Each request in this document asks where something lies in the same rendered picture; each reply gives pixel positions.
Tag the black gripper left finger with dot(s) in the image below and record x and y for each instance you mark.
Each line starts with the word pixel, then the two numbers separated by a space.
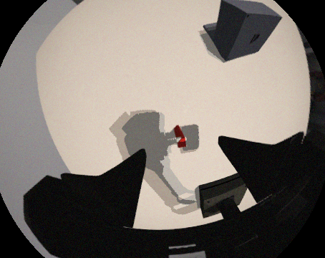
pixel 118 189

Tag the dark red peg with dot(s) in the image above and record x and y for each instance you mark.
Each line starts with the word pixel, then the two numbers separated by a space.
pixel 180 138

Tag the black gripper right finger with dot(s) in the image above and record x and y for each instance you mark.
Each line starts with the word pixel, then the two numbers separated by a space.
pixel 258 164

